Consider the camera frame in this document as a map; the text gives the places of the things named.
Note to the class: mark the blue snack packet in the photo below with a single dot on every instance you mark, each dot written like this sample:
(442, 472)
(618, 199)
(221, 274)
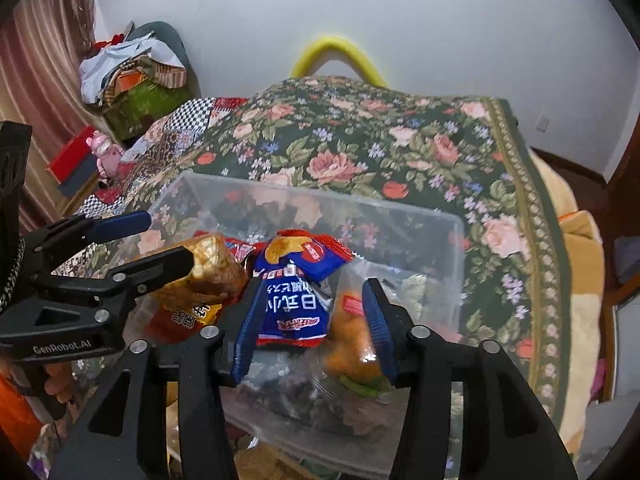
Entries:
(295, 310)

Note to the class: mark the yellow foam tube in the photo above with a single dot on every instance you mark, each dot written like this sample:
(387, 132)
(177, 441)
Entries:
(325, 44)

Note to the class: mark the beige blanket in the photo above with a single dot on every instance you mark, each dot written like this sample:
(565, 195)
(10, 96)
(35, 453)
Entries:
(585, 310)

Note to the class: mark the person's left hand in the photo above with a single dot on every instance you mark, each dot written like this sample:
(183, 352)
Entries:
(56, 381)

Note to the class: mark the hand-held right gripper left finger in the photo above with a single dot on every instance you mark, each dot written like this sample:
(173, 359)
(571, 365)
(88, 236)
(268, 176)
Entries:
(246, 332)

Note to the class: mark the dark snack packet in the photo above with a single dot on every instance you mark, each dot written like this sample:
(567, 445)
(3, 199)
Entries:
(295, 400)

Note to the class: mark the golden brown snack packet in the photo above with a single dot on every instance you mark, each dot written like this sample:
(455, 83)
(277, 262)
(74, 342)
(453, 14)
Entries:
(215, 270)

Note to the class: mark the checkered patchwork quilt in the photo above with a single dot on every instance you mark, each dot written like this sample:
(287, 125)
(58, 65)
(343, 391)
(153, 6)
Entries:
(170, 130)

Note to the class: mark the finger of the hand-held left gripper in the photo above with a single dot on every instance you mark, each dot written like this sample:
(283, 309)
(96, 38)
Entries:
(122, 225)
(160, 265)

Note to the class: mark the pile of clothes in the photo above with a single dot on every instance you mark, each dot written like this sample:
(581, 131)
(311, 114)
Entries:
(125, 62)

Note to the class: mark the pink plush toy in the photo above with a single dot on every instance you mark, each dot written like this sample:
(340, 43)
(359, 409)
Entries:
(105, 152)

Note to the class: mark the red box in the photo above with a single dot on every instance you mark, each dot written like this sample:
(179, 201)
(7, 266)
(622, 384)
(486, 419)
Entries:
(70, 155)

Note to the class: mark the green box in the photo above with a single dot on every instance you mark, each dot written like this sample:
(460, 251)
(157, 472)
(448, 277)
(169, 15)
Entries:
(135, 110)

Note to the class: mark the clear plastic container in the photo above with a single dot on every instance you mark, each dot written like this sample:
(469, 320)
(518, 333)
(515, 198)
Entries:
(417, 260)

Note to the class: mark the wooden furniture frame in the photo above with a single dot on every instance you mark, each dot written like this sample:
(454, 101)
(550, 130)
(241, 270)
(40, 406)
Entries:
(627, 170)

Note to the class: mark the clear packet of orange snacks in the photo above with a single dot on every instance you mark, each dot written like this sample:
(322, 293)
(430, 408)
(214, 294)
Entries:
(350, 340)

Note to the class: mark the white wall socket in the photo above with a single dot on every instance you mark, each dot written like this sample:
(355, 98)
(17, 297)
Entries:
(542, 124)

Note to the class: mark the red snack packet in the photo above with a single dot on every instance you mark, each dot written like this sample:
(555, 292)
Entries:
(245, 252)

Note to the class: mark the striped pink curtain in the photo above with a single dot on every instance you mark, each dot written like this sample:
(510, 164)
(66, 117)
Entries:
(45, 60)

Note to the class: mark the floral blanket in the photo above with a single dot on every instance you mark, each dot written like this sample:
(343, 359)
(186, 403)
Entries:
(350, 150)

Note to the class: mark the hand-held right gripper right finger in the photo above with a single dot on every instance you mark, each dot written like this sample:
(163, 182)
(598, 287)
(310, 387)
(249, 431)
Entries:
(377, 330)

